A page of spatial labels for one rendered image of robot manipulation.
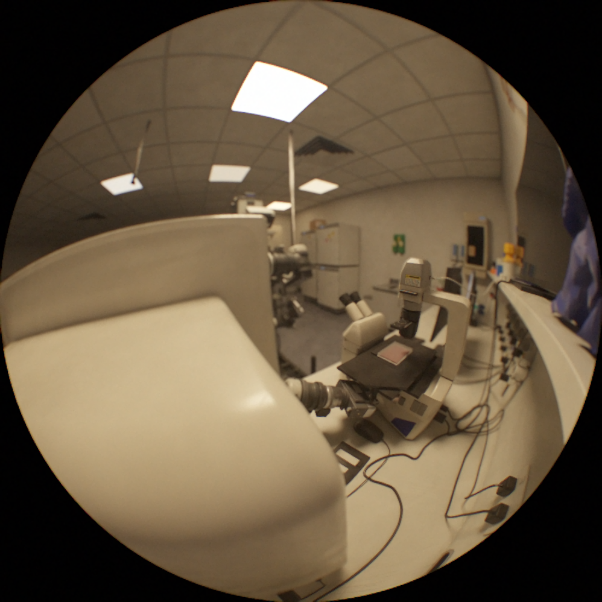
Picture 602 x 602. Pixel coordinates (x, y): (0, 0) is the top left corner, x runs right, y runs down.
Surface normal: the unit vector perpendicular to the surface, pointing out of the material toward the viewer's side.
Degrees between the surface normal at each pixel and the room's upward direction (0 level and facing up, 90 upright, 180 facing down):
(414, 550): 0
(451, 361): 90
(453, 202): 90
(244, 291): 88
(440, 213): 90
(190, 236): 57
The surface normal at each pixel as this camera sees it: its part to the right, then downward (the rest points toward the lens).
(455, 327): -0.84, 0.16
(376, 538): -0.02, -0.96
